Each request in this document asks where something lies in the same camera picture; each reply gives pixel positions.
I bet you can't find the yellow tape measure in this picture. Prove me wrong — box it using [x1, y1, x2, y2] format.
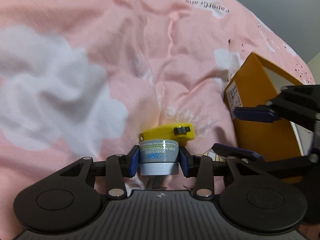
[139, 122, 195, 146]

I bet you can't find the pink printed duvet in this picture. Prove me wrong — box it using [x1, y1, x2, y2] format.
[1, 0, 315, 239]

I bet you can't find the orange open cardboard box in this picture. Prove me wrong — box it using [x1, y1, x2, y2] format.
[223, 51, 316, 184]

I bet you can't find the grey white cream jar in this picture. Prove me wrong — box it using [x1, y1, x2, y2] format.
[139, 139, 179, 176]

